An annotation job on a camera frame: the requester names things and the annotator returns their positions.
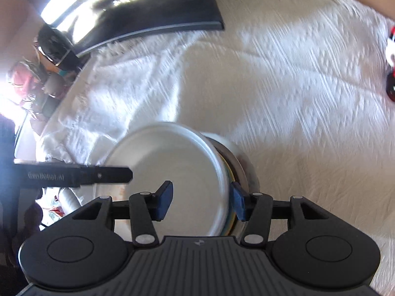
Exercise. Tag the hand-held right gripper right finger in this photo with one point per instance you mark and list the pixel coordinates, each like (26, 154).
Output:
(239, 202)

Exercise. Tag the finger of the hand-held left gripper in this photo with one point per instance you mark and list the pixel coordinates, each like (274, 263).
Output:
(108, 175)

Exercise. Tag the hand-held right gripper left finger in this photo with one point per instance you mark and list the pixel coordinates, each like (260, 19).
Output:
(165, 200)

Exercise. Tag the stainless steel bowl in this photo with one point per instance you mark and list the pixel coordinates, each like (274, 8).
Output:
(243, 172)

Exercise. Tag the blue enamel bowl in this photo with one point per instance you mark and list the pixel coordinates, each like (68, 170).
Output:
(230, 172)

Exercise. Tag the white bowl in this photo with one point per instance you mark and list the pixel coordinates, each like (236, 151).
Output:
(172, 160)

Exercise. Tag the pink bag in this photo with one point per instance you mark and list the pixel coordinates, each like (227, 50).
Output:
(21, 77)

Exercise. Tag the white textured tablecloth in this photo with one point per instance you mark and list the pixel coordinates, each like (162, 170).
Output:
(277, 83)

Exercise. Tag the black glossy helmet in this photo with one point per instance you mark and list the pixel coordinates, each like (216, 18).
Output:
(54, 44)

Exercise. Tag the black monitor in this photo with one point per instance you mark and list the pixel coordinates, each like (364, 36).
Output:
(139, 9)

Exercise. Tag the red toy figure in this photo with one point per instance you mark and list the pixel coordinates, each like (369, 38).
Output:
(391, 58)

